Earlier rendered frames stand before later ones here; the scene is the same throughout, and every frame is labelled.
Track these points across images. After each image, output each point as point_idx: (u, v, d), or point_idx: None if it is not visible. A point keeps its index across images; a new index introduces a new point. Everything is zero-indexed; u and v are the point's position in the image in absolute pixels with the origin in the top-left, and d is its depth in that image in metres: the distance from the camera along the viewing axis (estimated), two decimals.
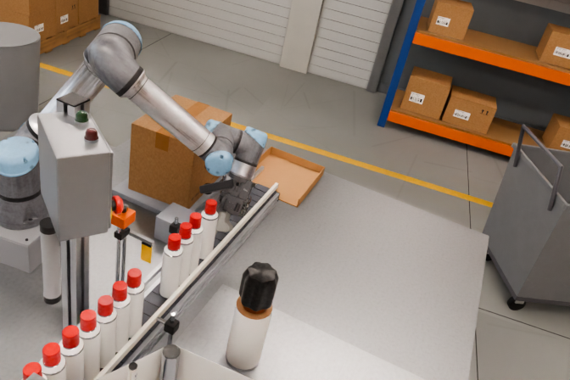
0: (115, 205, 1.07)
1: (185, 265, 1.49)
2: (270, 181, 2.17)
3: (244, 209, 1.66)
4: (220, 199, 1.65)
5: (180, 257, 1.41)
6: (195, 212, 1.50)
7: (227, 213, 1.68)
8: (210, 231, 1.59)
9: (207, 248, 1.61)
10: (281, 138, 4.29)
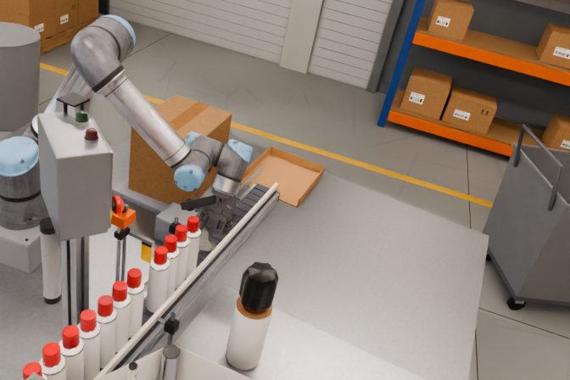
0: (115, 205, 1.07)
1: (170, 279, 1.43)
2: (270, 181, 2.17)
3: (228, 226, 1.57)
4: (202, 216, 1.55)
5: (166, 271, 1.36)
6: (181, 225, 1.44)
7: (210, 231, 1.59)
8: (193, 250, 1.50)
9: (190, 266, 1.53)
10: (281, 138, 4.29)
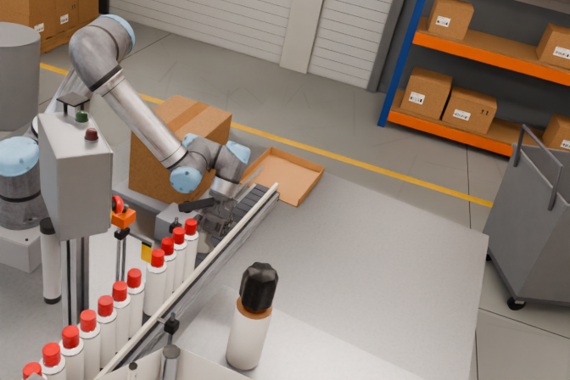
0: (115, 205, 1.07)
1: (168, 282, 1.42)
2: (270, 181, 2.17)
3: (226, 228, 1.56)
4: (199, 219, 1.54)
5: (164, 273, 1.35)
6: (179, 227, 1.43)
7: (208, 232, 1.58)
8: (191, 253, 1.49)
9: (187, 269, 1.52)
10: (281, 138, 4.29)
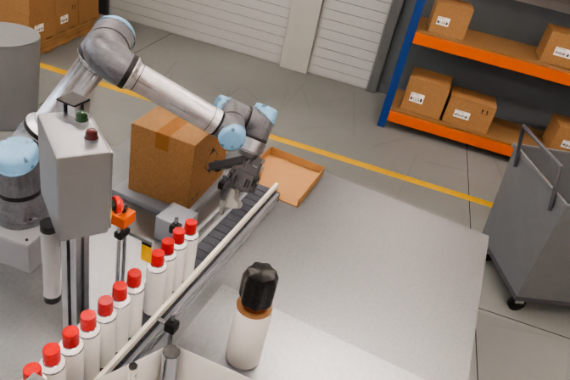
0: (115, 205, 1.07)
1: (168, 282, 1.42)
2: (270, 181, 2.17)
3: (254, 186, 1.65)
4: (229, 176, 1.63)
5: (164, 273, 1.35)
6: (179, 227, 1.43)
7: (237, 190, 1.67)
8: (191, 253, 1.49)
9: (187, 269, 1.52)
10: (281, 138, 4.29)
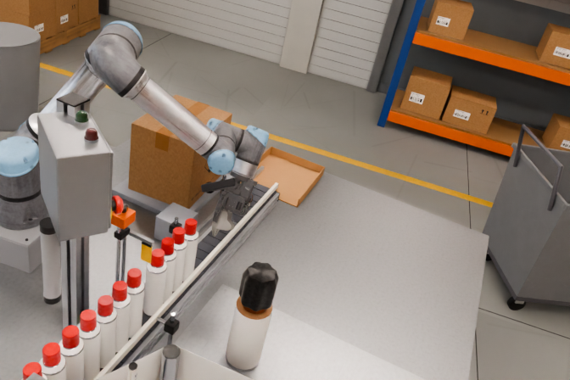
0: (115, 205, 1.07)
1: (168, 282, 1.42)
2: (270, 181, 2.17)
3: (246, 207, 1.67)
4: (221, 198, 1.65)
5: (164, 273, 1.35)
6: (179, 227, 1.43)
7: (229, 211, 1.69)
8: (191, 253, 1.49)
9: (187, 269, 1.52)
10: (281, 138, 4.29)
